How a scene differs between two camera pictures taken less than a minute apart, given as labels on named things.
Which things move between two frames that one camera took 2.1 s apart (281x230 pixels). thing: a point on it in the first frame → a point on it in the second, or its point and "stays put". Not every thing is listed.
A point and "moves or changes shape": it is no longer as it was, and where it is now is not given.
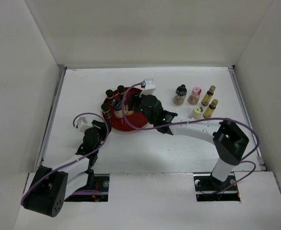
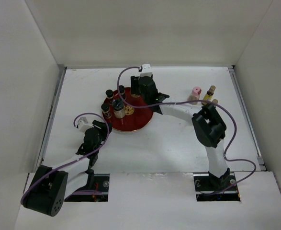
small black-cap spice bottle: [109, 95] stays put
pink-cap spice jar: [194, 98] stays put
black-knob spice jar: [180, 95] moves or changes shape
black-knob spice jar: [117, 108] stays put
